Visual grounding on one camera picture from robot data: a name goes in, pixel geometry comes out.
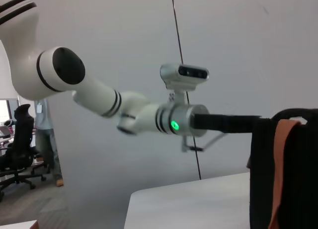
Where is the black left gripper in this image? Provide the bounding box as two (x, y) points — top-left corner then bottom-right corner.
(193, 113), (271, 135)

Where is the black fabric food bag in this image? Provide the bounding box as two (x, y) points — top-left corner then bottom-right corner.
(247, 108), (318, 229)

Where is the standing person in grey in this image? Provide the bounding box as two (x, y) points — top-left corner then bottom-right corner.
(33, 98), (64, 187)

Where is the black office chair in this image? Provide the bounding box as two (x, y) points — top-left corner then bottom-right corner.
(0, 104), (47, 203)

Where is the laptop on office desk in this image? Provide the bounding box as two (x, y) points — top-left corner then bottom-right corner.
(0, 124), (13, 138)

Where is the left gripper cable with connector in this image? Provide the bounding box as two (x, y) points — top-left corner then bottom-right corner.
(182, 132), (227, 153)

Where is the left wrist camera mount bracket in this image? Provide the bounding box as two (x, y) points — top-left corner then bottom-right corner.
(168, 88), (191, 107)

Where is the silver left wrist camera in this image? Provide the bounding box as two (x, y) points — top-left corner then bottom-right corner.
(160, 63), (210, 92)

